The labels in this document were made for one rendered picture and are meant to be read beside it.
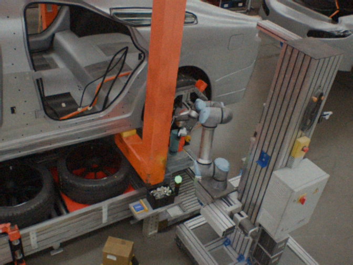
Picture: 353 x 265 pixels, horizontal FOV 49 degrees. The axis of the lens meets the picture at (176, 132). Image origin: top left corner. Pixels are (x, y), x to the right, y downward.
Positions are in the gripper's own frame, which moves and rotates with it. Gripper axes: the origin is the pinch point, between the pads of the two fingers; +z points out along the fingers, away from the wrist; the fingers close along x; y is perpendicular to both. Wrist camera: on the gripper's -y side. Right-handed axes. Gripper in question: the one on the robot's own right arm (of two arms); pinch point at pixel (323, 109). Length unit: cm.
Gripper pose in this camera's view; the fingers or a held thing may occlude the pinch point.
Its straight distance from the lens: 351.3
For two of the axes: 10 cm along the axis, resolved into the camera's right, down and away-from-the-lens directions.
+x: 7.4, 3.5, -5.8
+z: 6.8, -3.7, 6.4
